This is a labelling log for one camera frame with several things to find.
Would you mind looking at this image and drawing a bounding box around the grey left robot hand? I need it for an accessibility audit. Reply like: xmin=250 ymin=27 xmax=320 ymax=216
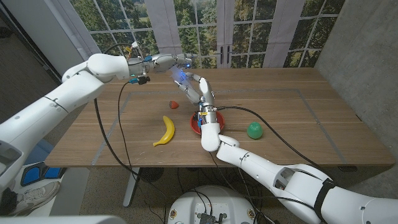
xmin=149 ymin=52 xmax=197 ymax=75

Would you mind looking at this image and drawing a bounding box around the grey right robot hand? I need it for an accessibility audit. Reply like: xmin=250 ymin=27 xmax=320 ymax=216
xmin=174 ymin=72 xmax=219 ymax=126

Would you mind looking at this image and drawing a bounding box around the large clear plastic syringe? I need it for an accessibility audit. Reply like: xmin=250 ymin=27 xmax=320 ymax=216
xmin=169 ymin=64 xmax=200 ymax=106

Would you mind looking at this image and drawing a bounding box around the red bowl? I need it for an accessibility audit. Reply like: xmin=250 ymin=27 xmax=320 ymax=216
xmin=189 ymin=110 xmax=226 ymax=136

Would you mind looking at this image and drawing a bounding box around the yellow toy banana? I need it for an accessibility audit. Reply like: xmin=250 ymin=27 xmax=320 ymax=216
xmin=152 ymin=115 xmax=176 ymax=147

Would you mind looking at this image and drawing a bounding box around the green toy apple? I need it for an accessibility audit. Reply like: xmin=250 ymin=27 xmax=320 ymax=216
xmin=246 ymin=121 xmax=264 ymax=140

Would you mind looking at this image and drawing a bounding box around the printed window forest backdrop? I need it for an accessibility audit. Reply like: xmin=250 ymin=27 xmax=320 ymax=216
xmin=46 ymin=0 xmax=346 ymax=70

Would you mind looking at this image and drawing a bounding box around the black round floor fan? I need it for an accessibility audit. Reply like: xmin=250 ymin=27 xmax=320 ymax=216
xmin=139 ymin=167 xmax=165 ymax=183

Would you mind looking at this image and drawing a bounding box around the white robot torso base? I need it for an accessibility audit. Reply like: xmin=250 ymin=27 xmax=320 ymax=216
xmin=167 ymin=185 xmax=257 ymax=224

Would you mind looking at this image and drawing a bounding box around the white table leg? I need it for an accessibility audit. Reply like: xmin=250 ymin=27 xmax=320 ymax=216
xmin=123 ymin=167 xmax=141 ymax=208

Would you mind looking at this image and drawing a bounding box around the blue upholstered seat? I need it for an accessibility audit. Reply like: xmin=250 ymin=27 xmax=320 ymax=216
xmin=23 ymin=139 xmax=48 ymax=166

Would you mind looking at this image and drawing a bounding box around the white panel under table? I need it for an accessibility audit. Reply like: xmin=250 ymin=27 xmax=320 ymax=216
xmin=49 ymin=167 xmax=91 ymax=216

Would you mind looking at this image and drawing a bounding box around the blue and black foot pedal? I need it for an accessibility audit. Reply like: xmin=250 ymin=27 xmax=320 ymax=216
xmin=20 ymin=161 xmax=68 ymax=187

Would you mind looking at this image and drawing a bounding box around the grey sneaker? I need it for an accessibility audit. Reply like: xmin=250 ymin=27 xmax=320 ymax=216
xmin=8 ymin=181 xmax=62 ymax=217

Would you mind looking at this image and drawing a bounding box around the white robot head edge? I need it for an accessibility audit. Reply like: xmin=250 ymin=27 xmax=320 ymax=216
xmin=0 ymin=215 xmax=127 ymax=224

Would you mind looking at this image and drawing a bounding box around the black trouser leg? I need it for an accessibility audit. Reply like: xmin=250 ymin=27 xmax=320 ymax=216
xmin=0 ymin=187 xmax=18 ymax=216

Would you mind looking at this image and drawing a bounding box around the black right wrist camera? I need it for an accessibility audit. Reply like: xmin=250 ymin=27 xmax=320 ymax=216
xmin=192 ymin=111 xmax=203 ymax=129

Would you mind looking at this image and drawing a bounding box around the white plug with yellow wires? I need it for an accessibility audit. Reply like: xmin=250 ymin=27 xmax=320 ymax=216
xmin=124 ymin=40 xmax=139 ymax=58

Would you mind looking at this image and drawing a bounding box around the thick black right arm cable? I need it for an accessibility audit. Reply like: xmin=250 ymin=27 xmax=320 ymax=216
xmin=215 ymin=106 xmax=330 ymax=177

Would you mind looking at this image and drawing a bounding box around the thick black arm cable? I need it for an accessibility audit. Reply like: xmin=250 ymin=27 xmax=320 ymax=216
xmin=93 ymin=42 xmax=169 ymax=224
xmin=215 ymin=106 xmax=330 ymax=177

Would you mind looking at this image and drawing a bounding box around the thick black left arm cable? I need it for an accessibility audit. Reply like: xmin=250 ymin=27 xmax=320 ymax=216
xmin=93 ymin=42 xmax=169 ymax=224

